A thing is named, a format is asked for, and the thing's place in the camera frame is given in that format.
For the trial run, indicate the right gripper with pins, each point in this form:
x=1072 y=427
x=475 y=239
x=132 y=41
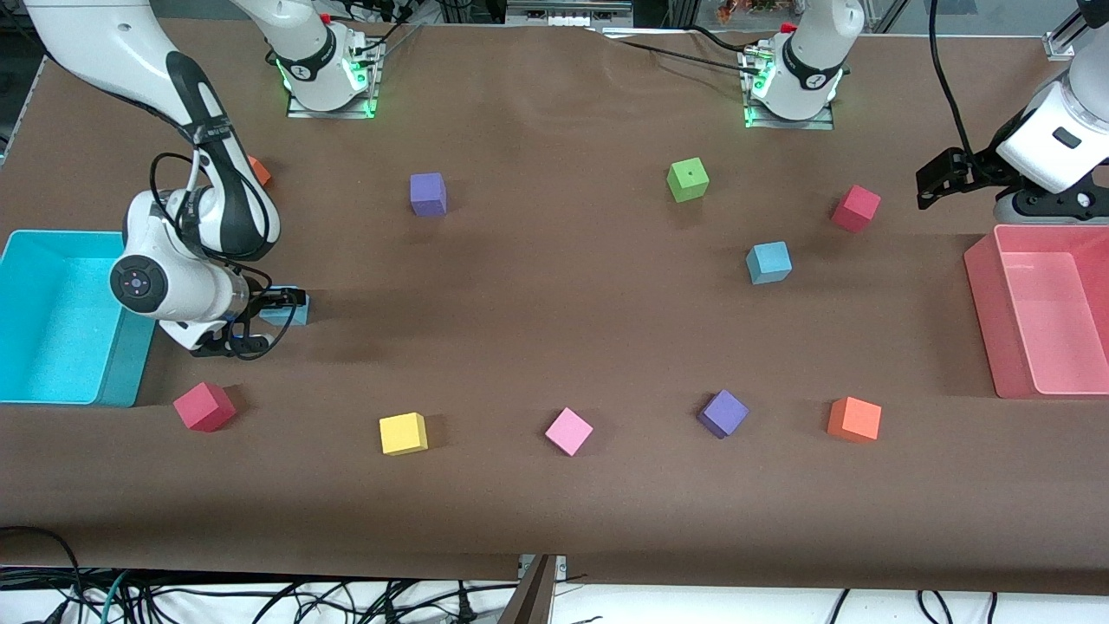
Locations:
x=258 y=302

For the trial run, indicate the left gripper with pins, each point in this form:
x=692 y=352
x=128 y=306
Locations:
x=977 y=168

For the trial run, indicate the light blue foam cube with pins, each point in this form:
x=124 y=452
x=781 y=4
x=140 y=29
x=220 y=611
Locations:
x=769 y=263
x=292 y=317

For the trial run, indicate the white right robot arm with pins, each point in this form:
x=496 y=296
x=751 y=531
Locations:
x=104 y=43

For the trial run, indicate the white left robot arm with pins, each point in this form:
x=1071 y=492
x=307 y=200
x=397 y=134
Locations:
x=810 y=52

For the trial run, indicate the red foam cube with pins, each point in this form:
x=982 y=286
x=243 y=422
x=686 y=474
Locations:
x=204 y=407
x=856 y=209

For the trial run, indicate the orange foam cube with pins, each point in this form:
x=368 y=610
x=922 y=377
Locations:
x=262 y=172
x=854 y=419

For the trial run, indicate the pink plastic bin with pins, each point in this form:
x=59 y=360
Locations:
x=1048 y=312

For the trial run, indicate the yellow foam cube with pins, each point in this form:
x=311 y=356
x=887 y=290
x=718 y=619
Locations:
x=403 y=434

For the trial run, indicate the cyan plastic bin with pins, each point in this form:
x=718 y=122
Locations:
x=52 y=329

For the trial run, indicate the purple foam cube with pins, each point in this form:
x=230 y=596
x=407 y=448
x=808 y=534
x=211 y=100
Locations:
x=428 y=195
x=723 y=413

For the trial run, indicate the green foam cube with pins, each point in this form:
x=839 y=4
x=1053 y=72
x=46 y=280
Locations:
x=688 y=180

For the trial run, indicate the orange background object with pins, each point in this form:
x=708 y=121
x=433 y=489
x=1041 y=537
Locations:
x=745 y=9

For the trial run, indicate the brown paper table cover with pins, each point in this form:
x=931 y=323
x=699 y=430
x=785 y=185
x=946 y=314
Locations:
x=554 y=347

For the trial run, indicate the pink foam cube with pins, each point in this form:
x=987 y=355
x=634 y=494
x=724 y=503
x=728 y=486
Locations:
x=568 y=432

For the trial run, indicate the dark slanted strut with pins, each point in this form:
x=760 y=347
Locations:
x=530 y=602

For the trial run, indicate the grey electronics box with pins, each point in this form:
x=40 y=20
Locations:
x=567 y=13

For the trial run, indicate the aluminium frame profile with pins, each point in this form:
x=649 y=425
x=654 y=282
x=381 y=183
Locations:
x=1061 y=39

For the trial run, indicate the small metal bracket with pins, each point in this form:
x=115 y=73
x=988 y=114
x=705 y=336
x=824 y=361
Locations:
x=561 y=565

